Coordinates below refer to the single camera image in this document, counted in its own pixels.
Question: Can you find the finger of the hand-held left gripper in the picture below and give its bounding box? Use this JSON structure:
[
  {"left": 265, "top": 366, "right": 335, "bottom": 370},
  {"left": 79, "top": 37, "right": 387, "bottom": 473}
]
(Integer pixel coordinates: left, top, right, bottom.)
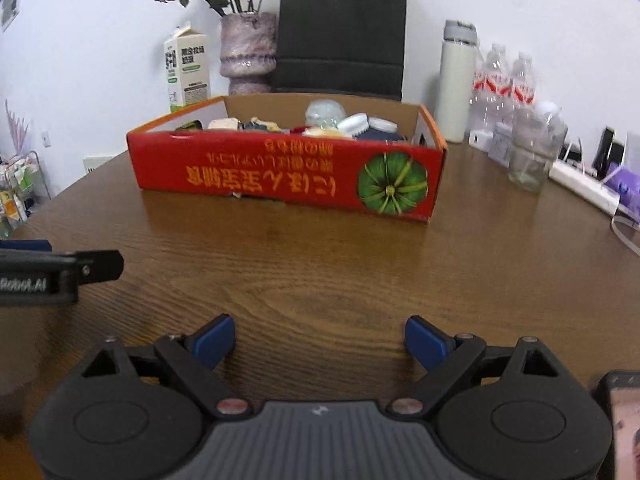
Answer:
[
  {"left": 75, "top": 249, "right": 124, "bottom": 284},
  {"left": 0, "top": 240, "right": 52, "bottom": 254}
]

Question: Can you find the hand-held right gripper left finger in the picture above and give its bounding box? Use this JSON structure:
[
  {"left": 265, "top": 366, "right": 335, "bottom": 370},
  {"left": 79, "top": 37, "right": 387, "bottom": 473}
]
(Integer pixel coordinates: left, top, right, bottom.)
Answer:
[{"left": 80, "top": 313, "right": 252, "bottom": 422}]

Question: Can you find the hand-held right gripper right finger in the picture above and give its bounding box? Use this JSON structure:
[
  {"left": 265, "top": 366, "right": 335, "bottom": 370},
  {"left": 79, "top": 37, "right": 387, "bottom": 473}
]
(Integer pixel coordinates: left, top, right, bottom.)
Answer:
[{"left": 389, "top": 315, "right": 562, "bottom": 421}]

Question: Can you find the orange cardboard box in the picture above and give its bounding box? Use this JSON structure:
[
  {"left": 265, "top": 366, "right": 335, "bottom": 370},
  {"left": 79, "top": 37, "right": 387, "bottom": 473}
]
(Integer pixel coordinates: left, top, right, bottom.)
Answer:
[{"left": 126, "top": 92, "right": 447, "bottom": 225}]

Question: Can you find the navy blue cloth pouch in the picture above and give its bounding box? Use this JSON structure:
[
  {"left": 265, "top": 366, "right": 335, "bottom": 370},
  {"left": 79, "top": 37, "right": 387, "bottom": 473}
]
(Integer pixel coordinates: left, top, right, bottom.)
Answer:
[{"left": 356, "top": 129, "right": 408, "bottom": 145}]

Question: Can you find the wooden desktop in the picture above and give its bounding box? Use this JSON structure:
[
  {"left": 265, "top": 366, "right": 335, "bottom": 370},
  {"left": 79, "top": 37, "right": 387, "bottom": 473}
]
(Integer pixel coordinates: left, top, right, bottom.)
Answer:
[{"left": 0, "top": 145, "right": 640, "bottom": 480}]

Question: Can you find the purple feather decoration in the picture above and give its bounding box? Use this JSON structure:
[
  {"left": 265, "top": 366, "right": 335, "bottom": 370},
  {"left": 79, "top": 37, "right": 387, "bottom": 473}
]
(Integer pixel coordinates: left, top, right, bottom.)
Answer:
[{"left": 4, "top": 99, "right": 32, "bottom": 157}]

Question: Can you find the small white charger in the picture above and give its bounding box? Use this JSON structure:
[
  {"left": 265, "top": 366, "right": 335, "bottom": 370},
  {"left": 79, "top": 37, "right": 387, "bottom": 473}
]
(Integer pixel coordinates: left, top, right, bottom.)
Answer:
[{"left": 469, "top": 129, "right": 496, "bottom": 152}]

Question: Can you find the small white printed box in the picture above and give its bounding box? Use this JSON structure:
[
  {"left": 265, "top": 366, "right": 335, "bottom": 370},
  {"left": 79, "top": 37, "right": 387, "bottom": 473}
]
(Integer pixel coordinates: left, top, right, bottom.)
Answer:
[{"left": 487, "top": 124, "right": 514, "bottom": 167}]

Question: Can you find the smartphone in black case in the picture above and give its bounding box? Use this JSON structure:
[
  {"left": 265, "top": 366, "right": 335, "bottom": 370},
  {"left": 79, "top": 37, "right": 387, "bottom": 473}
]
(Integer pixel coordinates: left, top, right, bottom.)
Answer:
[{"left": 594, "top": 370, "right": 640, "bottom": 480}]

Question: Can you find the green white milk carton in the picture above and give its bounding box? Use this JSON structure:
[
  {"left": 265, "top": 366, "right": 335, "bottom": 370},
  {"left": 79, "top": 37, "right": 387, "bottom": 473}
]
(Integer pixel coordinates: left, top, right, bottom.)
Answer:
[{"left": 164, "top": 21, "right": 208, "bottom": 113}]

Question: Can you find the clear glass cup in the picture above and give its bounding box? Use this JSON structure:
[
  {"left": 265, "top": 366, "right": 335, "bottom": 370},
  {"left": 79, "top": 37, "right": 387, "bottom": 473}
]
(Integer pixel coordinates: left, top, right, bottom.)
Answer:
[{"left": 507, "top": 104, "right": 569, "bottom": 194}]

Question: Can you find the white power strip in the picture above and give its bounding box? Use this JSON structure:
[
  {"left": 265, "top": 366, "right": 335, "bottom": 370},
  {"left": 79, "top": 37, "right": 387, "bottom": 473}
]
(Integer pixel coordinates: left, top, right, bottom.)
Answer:
[{"left": 549, "top": 159, "right": 622, "bottom": 217}]

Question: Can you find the white ribbed jar lid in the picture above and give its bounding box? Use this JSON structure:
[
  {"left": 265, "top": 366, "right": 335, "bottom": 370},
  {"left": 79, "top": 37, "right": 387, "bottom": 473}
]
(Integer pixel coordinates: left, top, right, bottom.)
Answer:
[{"left": 336, "top": 112, "right": 371, "bottom": 136}]

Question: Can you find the clear plastic container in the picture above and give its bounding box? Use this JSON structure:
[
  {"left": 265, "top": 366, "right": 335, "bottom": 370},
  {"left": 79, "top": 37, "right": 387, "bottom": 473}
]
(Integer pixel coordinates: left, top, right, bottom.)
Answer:
[{"left": 305, "top": 99, "right": 347, "bottom": 130}]

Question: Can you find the purple plastic item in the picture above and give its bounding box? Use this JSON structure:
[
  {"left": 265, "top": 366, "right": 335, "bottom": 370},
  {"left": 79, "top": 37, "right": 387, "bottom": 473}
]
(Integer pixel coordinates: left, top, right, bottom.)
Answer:
[{"left": 606, "top": 166, "right": 640, "bottom": 212}]

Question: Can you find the purple mottled ceramic vase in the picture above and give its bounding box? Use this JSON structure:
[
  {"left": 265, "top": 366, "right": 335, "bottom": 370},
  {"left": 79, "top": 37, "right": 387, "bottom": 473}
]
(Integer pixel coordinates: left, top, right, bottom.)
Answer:
[{"left": 220, "top": 11, "right": 277, "bottom": 96}]

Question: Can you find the white thermos bottle grey lid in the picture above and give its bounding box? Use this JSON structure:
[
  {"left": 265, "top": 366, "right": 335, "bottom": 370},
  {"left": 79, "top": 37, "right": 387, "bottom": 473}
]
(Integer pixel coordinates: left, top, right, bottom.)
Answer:
[{"left": 434, "top": 20, "right": 478, "bottom": 143}]

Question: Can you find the black upright device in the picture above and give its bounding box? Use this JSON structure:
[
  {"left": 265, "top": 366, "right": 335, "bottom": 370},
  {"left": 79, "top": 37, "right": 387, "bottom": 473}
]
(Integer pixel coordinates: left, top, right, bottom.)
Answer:
[{"left": 594, "top": 126, "right": 627, "bottom": 181}]

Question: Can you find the clear water bottle red label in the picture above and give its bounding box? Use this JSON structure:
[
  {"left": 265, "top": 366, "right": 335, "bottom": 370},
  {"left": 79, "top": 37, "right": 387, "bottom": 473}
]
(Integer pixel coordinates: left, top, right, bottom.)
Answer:
[
  {"left": 509, "top": 51, "right": 537, "bottom": 111},
  {"left": 471, "top": 43, "right": 512, "bottom": 133}
]

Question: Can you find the black paper bag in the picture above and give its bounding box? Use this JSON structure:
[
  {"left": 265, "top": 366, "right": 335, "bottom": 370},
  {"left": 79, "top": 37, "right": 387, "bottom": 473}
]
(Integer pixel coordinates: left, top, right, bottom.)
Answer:
[{"left": 272, "top": 0, "right": 408, "bottom": 102}]

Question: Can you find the metal wire rack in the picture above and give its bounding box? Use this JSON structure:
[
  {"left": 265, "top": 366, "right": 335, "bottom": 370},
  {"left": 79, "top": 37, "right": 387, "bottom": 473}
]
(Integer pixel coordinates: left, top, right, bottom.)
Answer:
[{"left": 0, "top": 151, "right": 52, "bottom": 239}]

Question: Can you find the wall picture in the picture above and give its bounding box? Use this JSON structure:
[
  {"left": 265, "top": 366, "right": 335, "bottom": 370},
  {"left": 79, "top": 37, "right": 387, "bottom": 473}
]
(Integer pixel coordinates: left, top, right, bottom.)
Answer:
[{"left": 0, "top": 0, "right": 22, "bottom": 34}]

